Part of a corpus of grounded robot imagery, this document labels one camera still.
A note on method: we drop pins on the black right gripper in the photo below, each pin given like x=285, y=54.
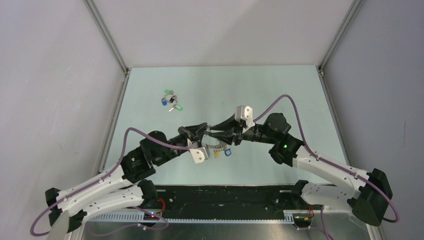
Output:
x=232, y=131

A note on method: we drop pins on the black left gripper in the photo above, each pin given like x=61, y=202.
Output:
x=198, y=132

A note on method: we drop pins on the large metal key ring disc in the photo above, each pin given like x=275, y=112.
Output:
x=213, y=143

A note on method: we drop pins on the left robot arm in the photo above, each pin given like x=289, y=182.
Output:
x=125, y=184

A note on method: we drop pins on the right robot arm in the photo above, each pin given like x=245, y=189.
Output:
x=365, y=193

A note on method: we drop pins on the key with blue tag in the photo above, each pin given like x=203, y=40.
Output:
x=227, y=152

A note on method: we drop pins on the black tag key loose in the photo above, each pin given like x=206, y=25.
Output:
x=173, y=99

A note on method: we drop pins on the blue tag key loose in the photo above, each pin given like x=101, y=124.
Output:
x=164, y=101

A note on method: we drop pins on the green tag key upper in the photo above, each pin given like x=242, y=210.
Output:
x=169, y=92

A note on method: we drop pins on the left controller board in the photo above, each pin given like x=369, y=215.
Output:
x=151, y=217

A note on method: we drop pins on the controller board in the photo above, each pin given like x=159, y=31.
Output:
x=303, y=218
x=151, y=217

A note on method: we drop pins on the right controller board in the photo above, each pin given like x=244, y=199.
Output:
x=303, y=218

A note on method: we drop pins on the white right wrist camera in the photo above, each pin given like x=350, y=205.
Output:
x=244, y=116

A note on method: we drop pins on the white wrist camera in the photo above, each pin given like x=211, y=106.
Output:
x=199, y=151
x=244, y=116

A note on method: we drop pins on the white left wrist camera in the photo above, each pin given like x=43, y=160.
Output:
x=199, y=151

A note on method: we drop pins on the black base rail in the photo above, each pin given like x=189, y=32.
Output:
x=227, y=202

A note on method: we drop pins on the white slotted cable duct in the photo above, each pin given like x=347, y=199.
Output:
x=137, y=217

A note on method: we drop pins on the left aluminium frame post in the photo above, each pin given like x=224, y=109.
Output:
x=105, y=33

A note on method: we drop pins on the aluminium frame post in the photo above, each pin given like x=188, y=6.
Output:
x=343, y=28
x=105, y=33

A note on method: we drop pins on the right aluminium frame post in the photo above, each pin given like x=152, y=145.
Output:
x=343, y=28

